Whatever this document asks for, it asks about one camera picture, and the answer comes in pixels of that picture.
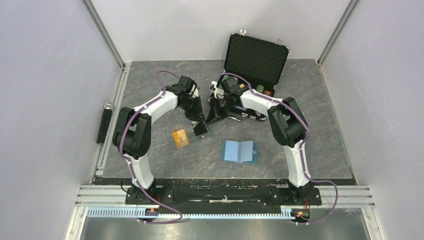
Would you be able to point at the blue card holder wallet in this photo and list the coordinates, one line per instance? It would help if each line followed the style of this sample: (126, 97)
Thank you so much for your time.
(240, 152)

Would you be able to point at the black poker chip case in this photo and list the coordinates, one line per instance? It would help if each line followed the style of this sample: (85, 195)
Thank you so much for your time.
(253, 61)

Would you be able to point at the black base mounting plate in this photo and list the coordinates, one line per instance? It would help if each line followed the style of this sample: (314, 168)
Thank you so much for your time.
(214, 195)

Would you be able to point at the black microphone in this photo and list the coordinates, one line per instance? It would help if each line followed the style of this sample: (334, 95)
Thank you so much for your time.
(106, 118)

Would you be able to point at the white slotted cable duct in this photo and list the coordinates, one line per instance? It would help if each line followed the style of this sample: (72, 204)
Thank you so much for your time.
(148, 214)

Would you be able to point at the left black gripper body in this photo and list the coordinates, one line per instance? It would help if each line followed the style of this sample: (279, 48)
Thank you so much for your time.
(192, 107)

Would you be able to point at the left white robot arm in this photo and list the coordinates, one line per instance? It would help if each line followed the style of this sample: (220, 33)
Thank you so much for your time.
(133, 129)

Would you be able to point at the clear plastic card box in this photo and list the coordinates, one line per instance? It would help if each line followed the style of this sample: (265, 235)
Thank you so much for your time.
(190, 132)

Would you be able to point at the dark card stack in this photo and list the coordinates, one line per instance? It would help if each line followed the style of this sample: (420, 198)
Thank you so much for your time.
(201, 131)

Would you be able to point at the orange brown chip row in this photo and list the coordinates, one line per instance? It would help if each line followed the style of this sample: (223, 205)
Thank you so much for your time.
(267, 93)

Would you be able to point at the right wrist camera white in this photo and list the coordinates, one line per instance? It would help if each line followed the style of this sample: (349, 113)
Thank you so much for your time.
(216, 92)

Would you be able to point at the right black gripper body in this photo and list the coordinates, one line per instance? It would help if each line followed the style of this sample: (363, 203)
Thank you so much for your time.
(221, 106)

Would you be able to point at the green red chip row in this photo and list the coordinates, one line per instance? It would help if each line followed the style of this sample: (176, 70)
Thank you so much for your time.
(260, 89)

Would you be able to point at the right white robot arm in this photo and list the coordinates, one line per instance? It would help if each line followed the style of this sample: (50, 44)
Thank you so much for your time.
(287, 123)

